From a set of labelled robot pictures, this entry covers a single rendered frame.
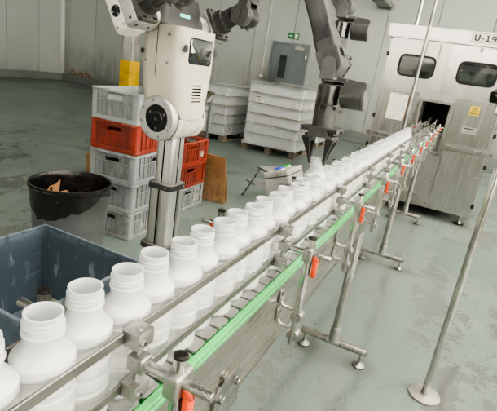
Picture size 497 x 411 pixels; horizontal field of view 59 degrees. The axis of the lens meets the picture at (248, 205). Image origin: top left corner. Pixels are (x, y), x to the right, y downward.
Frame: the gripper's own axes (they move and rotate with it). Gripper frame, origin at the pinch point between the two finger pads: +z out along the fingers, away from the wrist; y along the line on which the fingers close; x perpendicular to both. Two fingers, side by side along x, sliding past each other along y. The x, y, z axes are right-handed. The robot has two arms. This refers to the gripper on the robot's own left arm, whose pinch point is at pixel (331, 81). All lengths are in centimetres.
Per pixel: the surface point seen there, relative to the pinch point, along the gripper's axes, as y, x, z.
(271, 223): -17, 83, 27
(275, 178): 1.6, 35.4, 30.8
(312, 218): -17, 55, 34
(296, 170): -1.9, 27.4, 28.6
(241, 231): -16, 94, 26
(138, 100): 157, -88, 33
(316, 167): -14, 49, 22
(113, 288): -15, 124, 24
